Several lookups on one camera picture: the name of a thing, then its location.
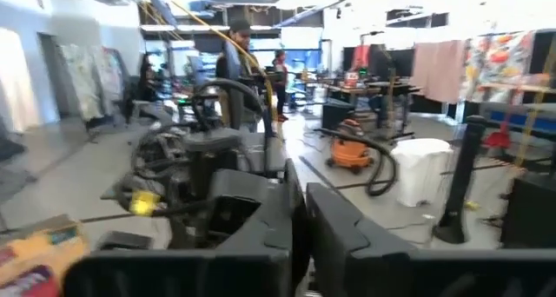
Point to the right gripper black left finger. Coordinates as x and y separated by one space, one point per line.
182 273

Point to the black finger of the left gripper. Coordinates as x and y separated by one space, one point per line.
234 184
292 173

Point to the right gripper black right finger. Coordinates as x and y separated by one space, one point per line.
391 273

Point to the yellow cereal box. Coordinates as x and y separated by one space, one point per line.
35 262

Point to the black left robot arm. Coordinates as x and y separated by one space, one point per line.
213 138

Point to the orange shop vacuum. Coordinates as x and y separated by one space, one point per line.
388 166
349 153

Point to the person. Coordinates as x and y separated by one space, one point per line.
241 41
147 80
281 84

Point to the white bagged trash bin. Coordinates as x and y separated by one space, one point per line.
421 171

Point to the black toaster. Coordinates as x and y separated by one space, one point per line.
532 210

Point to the pink hanging cloth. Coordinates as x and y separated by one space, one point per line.
438 71

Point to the floral hanging cloth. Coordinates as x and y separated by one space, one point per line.
499 62

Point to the black stanchion post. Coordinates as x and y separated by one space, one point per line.
465 175

